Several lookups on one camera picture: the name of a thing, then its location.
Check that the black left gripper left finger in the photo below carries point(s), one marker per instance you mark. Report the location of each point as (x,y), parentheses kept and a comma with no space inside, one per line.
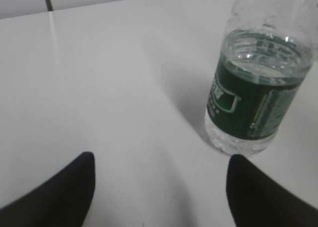
(62,201)

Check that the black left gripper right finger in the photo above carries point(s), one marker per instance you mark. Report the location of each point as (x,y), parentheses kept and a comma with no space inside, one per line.
(255,200)

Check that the clear green-label water bottle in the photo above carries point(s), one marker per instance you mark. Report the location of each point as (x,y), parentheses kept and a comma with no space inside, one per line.
(268,48)

